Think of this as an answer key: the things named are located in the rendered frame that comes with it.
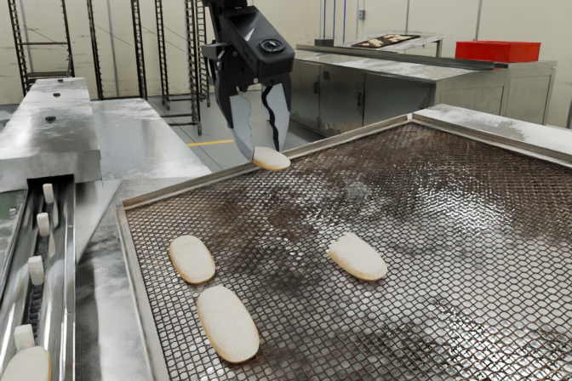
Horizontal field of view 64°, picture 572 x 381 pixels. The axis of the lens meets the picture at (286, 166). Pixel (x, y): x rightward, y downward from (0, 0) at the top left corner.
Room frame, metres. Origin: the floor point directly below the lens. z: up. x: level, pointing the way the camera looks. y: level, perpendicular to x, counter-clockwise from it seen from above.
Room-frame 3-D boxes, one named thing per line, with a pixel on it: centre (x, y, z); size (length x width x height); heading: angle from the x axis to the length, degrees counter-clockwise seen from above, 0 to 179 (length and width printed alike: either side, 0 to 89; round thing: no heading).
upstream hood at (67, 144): (1.31, 0.66, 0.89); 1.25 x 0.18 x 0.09; 24
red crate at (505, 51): (3.67, -1.63, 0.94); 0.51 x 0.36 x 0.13; 28
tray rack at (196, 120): (4.90, 1.26, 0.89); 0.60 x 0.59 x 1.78; 108
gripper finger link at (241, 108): (0.59, 0.07, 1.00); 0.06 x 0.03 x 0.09; 28
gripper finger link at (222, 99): (0.57, 0.06, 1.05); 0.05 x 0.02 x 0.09; 118
